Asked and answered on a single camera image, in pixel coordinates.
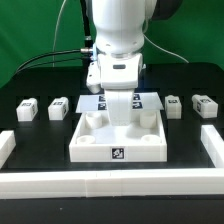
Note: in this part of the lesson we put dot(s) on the white left fence wall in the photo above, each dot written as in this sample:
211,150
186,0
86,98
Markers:
7,144

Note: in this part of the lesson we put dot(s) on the white right fence wall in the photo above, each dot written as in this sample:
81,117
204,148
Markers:
214,144

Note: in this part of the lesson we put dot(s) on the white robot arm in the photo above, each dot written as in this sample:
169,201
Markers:
120,27

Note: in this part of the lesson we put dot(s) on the white fence wall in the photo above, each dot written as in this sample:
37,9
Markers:
7,144
205,181
214,144

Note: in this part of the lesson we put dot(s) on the white sheet with markers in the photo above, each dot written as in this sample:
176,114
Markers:
145,101

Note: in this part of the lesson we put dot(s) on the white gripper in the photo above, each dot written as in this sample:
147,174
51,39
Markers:
118,77

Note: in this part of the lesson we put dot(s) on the white front fence wall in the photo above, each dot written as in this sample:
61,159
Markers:
205,181

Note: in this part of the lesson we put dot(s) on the white square tabletop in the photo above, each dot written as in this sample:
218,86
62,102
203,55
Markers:
96,140

